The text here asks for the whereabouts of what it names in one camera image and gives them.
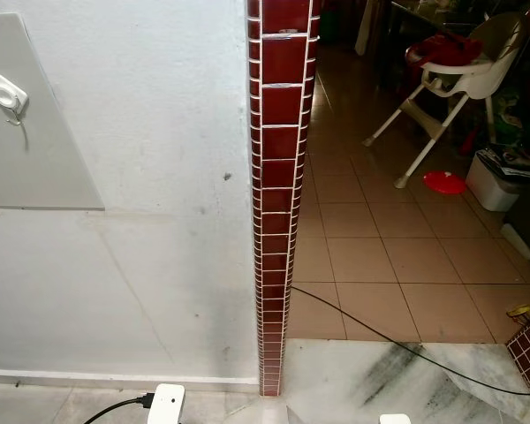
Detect stack of magazines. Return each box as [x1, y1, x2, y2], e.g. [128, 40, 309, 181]
[484, 144, 530, 179]

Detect white plastic bin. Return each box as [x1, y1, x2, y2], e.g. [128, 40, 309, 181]
[466, 148, 524, 213]

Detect red round plate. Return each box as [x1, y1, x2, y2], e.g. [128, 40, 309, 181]
[422, 170, 467, 195]

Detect white baby high chair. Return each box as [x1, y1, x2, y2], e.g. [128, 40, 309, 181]
[362, 11, 530, 189]

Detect red cloth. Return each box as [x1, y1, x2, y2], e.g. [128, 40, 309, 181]
[405, 34, 483, 72]

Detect red tiled pillar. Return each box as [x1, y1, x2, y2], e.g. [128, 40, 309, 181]
[246, 0, 323, 397]

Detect black floor cable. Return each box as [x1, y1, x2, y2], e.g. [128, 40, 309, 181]
[290, 284, 530, 396]

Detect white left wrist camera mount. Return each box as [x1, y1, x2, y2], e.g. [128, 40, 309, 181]
[148, 383, 186, 424]

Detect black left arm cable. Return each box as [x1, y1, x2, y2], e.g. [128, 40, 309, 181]
[82, 395, 155, 424]

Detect grey wall panel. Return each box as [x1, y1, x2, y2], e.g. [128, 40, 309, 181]
[0, 13, 105, 211]

